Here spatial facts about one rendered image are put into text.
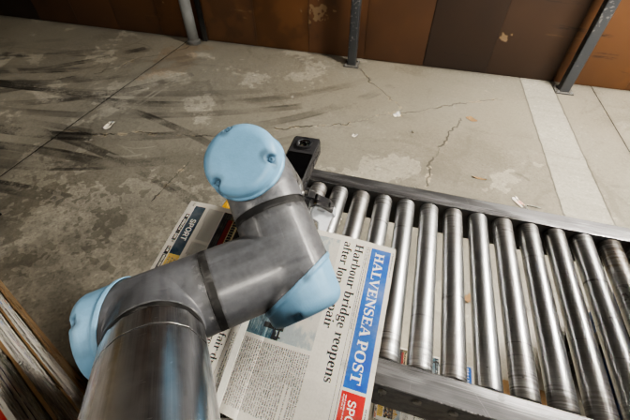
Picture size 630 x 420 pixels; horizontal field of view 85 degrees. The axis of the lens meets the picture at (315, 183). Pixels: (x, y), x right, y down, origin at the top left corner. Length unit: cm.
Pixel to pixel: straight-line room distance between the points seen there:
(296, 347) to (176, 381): 31
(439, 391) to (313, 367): 32
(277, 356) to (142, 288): 26
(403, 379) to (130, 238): 169
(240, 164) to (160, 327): 15
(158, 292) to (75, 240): 199
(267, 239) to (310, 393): 25
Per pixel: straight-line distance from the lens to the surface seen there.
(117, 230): 222
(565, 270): 103
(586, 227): 116
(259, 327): 54
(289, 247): 32
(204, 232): 62
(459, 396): 78
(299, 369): 52
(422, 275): 87
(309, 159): 53
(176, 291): 31
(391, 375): 76
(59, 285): 213
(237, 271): 31
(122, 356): 25
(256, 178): 31
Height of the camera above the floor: 151
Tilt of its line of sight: 44 degrees down
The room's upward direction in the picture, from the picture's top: straight up
